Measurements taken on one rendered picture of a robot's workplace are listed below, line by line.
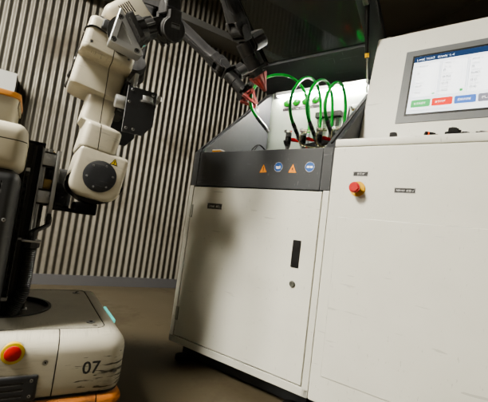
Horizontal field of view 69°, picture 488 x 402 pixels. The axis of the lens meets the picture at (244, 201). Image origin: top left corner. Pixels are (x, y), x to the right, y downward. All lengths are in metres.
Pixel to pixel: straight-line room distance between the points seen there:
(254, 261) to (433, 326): 0.65
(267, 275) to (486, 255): 0.71
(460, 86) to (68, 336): 1.55
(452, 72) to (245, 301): 1.20
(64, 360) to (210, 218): 0.80
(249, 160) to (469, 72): 0.89
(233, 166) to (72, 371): 0.95
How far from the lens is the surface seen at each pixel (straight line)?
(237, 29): 1.46
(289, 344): 1.38
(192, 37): 1.85
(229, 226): 1.51
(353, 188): 1.23
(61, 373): 1.13
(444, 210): 1.20
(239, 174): 1.52
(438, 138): 1.25
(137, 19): 1.26
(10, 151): 1.08
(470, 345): 1.20
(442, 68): 1.67
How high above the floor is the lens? 0.61
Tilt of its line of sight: 5 degrees up
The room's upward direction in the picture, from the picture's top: 7 degrees clockwise
